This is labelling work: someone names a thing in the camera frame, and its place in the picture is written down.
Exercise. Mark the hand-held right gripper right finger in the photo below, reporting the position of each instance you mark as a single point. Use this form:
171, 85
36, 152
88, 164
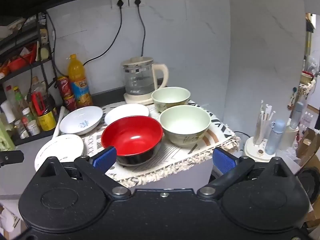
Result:
223, 160

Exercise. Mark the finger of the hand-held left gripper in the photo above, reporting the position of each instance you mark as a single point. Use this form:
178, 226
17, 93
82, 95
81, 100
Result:
11, 157

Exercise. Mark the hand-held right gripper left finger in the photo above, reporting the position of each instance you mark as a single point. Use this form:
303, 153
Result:
105, 158

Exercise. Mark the red bowl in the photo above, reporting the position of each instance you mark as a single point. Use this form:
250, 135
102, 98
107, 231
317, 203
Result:
132, 135

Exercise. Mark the white plate with dark rim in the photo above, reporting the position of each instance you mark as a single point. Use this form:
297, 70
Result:
60, 147

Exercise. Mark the white plate with blue print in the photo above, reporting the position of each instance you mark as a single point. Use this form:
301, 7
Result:
77, 118

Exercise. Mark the large pale green bowl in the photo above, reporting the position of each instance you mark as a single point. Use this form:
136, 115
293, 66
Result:
182, 122

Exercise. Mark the small pale green bowl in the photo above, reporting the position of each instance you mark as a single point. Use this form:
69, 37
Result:
170, 97

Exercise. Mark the green carton box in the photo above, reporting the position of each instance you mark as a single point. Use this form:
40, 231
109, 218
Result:
3, 140

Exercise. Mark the clear jar with white contents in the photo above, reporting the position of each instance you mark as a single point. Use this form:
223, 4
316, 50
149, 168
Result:
20, 130

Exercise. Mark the white utensil holder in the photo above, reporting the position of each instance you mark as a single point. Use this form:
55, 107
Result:
252, 152

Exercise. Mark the white labelled jar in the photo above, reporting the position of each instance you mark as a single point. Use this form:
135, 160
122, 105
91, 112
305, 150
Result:
33, 128

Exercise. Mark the small red label bottle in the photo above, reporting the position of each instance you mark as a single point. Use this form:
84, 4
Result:
28, 114

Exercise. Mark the patterned fringed cloth mat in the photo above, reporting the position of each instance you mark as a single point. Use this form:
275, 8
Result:
175, 160

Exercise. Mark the dark bottle with yellow label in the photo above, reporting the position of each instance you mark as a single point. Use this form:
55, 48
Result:
47, 121

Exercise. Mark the white spoon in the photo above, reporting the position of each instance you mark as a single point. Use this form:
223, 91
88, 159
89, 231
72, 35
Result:
57, 127

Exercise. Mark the light blue bottle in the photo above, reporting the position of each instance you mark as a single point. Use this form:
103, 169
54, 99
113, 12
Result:
274, 136

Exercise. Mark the tall clear greenish bottle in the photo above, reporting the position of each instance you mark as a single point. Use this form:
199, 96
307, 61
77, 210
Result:
19, 98

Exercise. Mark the beige kettle base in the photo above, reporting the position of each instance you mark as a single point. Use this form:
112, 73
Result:
135, 99

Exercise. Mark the orange juice bottle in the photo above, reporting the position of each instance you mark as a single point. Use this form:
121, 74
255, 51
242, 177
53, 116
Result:
78, 85

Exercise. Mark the glass measuring jug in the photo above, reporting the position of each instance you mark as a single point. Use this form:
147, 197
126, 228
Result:
137, 80

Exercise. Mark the grey blue thermos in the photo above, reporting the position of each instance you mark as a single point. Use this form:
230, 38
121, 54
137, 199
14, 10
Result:
296, 115

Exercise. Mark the cardboard box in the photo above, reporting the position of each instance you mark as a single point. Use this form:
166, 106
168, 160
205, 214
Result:
308, 142

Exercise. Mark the black metal rack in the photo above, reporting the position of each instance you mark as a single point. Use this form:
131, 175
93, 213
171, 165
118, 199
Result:
25, 69

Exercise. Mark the red plastic basket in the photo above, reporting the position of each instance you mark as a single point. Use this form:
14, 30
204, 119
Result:
17, 62

